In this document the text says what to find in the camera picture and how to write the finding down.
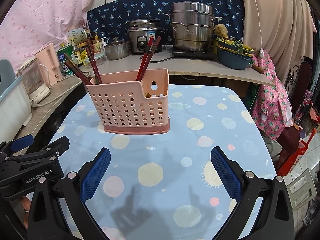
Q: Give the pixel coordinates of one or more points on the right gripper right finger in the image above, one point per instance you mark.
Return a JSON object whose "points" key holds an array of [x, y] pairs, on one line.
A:
{"points": [[275, 217]]}

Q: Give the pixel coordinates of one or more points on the black induction cooktop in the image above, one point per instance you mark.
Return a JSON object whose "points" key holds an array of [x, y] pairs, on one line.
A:
{"points": [[201, 55]]}

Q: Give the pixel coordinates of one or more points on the pink perforated utensil basket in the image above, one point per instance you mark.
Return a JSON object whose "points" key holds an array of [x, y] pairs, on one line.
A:
{"points": [[122, 106]]}

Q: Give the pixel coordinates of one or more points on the beige curtain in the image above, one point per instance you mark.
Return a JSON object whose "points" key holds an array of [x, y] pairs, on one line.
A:
{"points": [[283, 28]]}

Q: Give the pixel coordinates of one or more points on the blue dotted tablecloth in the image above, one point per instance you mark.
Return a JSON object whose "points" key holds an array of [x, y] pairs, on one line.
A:
{"points": [[164, 186]]}

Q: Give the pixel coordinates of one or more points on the dark red chopstick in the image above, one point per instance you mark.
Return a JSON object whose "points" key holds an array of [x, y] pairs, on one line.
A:
{"points": [[90, 44], [93, 64]]}

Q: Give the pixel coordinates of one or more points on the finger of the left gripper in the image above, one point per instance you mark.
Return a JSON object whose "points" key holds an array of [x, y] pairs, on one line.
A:
{"points": [[13, 146]]}

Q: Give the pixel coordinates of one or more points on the pink dotted cloth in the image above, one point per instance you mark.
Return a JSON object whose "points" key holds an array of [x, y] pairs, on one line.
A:
{"points": [[30, 25]]}

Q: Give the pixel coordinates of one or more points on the navy floral cloth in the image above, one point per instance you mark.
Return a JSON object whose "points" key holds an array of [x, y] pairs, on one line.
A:
{"points": [[112, 19]]}

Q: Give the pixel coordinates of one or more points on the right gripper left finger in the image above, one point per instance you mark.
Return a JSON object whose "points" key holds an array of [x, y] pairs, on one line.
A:
{"points": [[46, 219]]}

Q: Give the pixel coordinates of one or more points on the yellow sauce bottle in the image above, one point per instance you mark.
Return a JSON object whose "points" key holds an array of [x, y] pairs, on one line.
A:
{"points": [[97, 44]]}

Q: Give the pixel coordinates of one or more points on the white dish rack box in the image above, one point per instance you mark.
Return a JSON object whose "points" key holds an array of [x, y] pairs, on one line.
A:
{"points": [[15, 102]]}

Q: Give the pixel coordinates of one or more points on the steel rice cooker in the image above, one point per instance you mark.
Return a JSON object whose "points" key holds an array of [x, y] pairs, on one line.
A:
{"points": [[140, 31]]}

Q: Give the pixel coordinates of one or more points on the pink electric kettle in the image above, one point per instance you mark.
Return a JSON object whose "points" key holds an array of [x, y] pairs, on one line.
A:
{"points": [[49, 65]]}

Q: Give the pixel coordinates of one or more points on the bright red wavy chopstick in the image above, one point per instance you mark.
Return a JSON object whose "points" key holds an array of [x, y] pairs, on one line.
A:
{"points": [[150, 55]]}

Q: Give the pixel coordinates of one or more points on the red plastic stool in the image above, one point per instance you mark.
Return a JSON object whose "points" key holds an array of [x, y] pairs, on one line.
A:
{"points": [[293, 148]]}

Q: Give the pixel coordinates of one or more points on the pink pineapple apron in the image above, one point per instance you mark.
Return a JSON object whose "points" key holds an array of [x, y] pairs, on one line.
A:
{"points": [[271, 111]]}

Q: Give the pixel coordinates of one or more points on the stacked steel steamer pot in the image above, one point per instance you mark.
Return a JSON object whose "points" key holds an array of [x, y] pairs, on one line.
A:
{"points": [[192, 25]]}

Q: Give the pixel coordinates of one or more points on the maroon wavy chopstick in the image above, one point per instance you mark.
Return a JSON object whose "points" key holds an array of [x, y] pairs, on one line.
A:
{"points": [[77, 72]]}

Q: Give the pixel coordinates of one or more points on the brown chopstick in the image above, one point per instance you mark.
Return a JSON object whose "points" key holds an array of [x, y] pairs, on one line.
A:
{"points": [[67, 57]]}

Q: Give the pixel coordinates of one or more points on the left hand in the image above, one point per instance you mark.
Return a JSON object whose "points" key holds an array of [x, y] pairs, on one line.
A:
{"points": [[26, 203]]}

